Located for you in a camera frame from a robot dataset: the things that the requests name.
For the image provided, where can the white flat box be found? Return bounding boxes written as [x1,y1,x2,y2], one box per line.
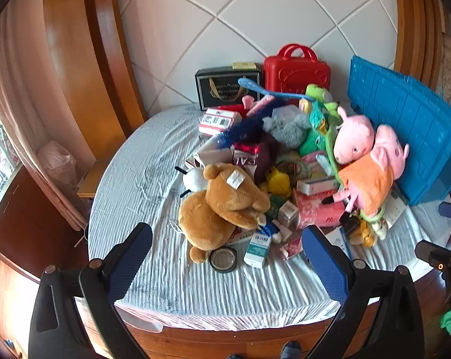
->
[296,177,338,196]

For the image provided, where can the blue plastic crate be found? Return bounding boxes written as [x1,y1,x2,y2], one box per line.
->
[347,55,451,206]

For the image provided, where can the white plush black antennae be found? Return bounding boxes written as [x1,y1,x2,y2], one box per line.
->
[175,166,208,198]

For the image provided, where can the pink tissue packet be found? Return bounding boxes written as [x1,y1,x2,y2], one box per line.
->
[293,189,347,229]

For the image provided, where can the tape roll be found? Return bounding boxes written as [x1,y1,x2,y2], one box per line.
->
[276,153,311,179]

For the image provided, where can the pink pig plush blue clothes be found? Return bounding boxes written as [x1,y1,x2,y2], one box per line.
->
[371,124,410,182]

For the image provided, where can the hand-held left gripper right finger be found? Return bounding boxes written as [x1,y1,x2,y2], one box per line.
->
[301,225,425,359]

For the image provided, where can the green and white medicine box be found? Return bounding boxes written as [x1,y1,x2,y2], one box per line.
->
[243,232,272,269]

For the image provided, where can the pink pig plush orange dress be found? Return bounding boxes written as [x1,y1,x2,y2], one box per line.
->
[321,107,395,219]

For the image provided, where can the blue long-handled brush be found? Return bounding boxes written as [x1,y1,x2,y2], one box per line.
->
[215,78,316,151]

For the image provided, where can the dark maroon knit hat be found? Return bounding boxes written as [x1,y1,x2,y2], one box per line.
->
[233,135,283,182]

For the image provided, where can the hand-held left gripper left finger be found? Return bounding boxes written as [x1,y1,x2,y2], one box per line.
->
[29,223,153,359]

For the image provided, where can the yellow plush toy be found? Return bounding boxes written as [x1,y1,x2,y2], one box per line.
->
[260,168,292,197]

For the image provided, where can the grey plush toy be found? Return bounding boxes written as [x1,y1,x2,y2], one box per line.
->
[263,114,311,147]

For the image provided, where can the white box green print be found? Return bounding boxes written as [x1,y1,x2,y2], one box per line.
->
[383,186,409,229]

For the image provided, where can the black gift box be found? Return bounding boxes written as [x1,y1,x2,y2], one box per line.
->
[195,65,264,111]

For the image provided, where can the red and white box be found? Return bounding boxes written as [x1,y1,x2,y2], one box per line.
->
[198,107,243,135]

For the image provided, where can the white curtain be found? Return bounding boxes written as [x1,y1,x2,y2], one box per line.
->
[0,0,86,229]

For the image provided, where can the green dinosaur plush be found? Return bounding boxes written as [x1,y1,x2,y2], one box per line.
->
[299,99,342,174]

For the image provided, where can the red toy suitcase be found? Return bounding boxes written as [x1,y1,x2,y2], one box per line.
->
[263,44,331,96]

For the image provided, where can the person's foot in sock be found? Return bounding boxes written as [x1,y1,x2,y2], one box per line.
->
[281,341,301,359]

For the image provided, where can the green frog plush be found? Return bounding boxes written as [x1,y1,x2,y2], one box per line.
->
[305,84,339,113]

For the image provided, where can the wooden stool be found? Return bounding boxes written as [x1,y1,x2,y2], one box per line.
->
[77,158,112,199]

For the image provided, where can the pink plastic bag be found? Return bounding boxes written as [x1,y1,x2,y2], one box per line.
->
[37,141,78,192]

